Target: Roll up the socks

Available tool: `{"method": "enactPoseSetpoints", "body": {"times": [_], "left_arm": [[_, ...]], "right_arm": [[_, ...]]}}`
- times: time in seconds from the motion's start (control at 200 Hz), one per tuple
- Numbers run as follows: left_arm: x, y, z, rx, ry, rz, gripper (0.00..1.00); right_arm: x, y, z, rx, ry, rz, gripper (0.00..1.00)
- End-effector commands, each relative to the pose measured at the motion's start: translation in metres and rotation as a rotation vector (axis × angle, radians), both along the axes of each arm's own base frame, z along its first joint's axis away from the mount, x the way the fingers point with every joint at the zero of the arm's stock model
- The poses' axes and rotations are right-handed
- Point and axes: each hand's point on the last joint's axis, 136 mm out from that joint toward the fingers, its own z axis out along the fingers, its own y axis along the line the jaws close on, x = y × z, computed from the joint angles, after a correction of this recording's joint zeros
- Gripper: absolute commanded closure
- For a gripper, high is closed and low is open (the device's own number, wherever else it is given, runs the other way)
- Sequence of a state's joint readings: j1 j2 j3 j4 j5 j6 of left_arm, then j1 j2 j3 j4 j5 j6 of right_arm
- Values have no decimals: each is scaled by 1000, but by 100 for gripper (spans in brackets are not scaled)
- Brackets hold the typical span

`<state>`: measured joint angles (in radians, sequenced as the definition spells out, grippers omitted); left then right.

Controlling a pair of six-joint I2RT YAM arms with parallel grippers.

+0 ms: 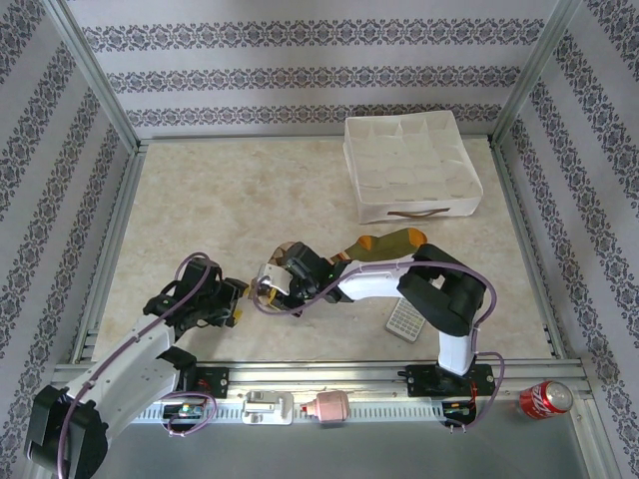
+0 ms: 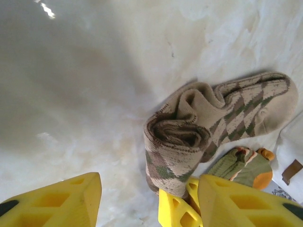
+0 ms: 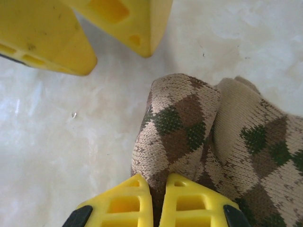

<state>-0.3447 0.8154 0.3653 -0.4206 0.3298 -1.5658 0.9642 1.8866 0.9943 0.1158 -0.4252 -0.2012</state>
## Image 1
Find brown beige argyle sock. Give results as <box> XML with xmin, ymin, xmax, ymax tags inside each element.
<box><xmin>268</xmin><ymin>240</ymin><xmax>301</xmax><ymax>266</ymax></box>

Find green striped sock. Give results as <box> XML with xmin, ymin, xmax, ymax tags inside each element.
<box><xmin>331</xmin><ymin>228</ymin><xmax>428</xmax><ymax>265</ymax></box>

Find white metal clamp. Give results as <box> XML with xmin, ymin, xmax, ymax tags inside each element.
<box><xmin>242</xmin><ymin>390</ymin><xmax>295</xmax><ymax>426</ymax></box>

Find grey calculator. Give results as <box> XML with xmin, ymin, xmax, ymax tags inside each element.
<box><xmin>384</xmin><ymin>298</ymin><xmax>428</xmax><ymax>344</ymax></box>

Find pink bottle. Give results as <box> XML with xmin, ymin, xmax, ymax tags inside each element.
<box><xmin>301</xmin><ymin>390</ymin><xmax>349</xmax><ymax>428</ymax></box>

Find white divided organizer box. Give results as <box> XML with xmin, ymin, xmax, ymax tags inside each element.
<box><xmin>342</xmin><ymin>112</ymin><xmax>484</xmax><ymax>225</ymax></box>

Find red soda can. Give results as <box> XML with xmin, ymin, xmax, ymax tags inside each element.
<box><xmin>518</xmin><ymin>379</ymin><xmax>574</xmax><ymax>423</ymax></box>

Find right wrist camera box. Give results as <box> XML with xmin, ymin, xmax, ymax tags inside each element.
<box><xmin>256</xmin><ymin>262</ymin><xmax>292</xmax><ymax>296</ymax></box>

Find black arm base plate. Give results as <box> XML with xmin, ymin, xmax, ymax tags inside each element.
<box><xmin>169</xmin><ymin>366</ymin><xmax>230</xmax><ymax>399</ymax></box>
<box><xmin>404</xmin><ymin>363</ymin><xmax>498</xmax><ymax>398</ymax></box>

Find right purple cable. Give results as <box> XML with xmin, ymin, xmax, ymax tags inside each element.
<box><xmin>249</xmin><ymin>261</ymin><xmax>505</xmax><ymax>435</ymax></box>

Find purple cable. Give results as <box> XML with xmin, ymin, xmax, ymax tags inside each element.
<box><xmin>249</xmin><ymin>261</ymin><xmax>505</xmax><ymax>435</ymax></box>
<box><xmin>57</xmin><ymin>251</ymin><xmax>224</xmax><ymax>479</ymax></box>

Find aluminium frame rail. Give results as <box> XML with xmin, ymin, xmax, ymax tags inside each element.
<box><xmin>47</xmin><ymin>361</ymin><xmax>593</xmax><ymax>400</ymax></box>

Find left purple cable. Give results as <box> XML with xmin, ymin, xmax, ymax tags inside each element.
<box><xmin>57</xmin><ymin>251</ymin><xmax>224</xmax><ymax>479</ymax></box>

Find aluminium side rail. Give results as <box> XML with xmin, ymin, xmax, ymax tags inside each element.
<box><xmin>72</xmin><ymin>144</ymin><xmax>146</xmax><ymax>363</ymax></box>
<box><xmin>491</xmin><ymin>142</ymin><xmax>570</xmax><ymax>360</ymax></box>

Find brown box handle strap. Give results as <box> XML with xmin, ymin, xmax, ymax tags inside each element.
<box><xmin>386</xmin><ymin>207</ymin><xmax>448</xmax><ymax>220</ymax></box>

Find slotted cable duct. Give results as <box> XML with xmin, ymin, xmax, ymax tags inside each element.
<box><xmin>134</xmin><ymin>401</ymin><xmax>445</xmax><ymax>423</ymax></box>

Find aluminium frame post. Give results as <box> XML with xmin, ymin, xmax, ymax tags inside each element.
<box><xmin>42</xmin><ymin>0</ymin><xmax>146</xmax><ymax>151</ymax></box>
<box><xmin>488</xmin><ymin>0</ymin><xmax>585</xmax><ymax>146</ymax></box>

